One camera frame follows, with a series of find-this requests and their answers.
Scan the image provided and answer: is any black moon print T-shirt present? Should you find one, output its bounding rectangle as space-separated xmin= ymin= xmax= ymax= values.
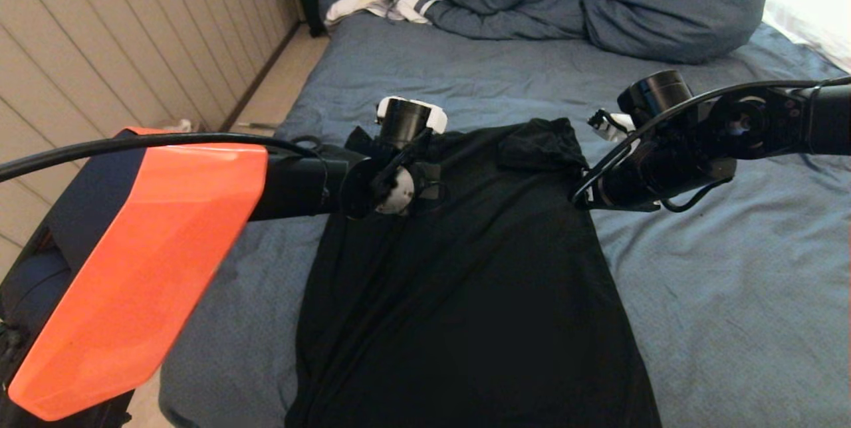
xmin=286 ymin=117 xmax=662 ymax=428

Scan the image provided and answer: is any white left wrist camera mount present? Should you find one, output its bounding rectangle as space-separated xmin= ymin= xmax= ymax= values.
xmin=376 ymin=96 xmax=449 ymax=136

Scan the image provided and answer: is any white pillow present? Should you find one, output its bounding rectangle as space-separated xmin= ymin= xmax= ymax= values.
xmin=763 ymin=0 xmax=851 ymax=75

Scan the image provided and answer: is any blue bed sheet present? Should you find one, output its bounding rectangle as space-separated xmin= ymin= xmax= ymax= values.
xmin=158 ymin=11 xmax=851 ymax=428

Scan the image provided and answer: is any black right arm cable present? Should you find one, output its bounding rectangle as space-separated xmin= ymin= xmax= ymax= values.
xmin=572 ymin=76 xmax=851 ymax=213

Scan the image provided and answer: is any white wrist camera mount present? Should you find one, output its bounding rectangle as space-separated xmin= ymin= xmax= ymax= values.
xmin=376 ymin=96 xmax=449 ymax=136
xmin=588 ymin=109 xmax=640 ymax=144

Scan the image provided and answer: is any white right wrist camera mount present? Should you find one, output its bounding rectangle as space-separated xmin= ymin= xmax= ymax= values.
xmin=588 ymin=109 xmax=640 ymax=144

